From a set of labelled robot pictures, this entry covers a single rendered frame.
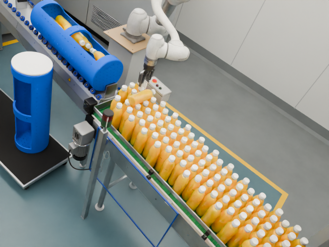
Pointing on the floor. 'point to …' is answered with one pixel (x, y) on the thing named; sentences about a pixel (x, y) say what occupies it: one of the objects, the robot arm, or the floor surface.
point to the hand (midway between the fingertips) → (142, 85)
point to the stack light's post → (94, 172)
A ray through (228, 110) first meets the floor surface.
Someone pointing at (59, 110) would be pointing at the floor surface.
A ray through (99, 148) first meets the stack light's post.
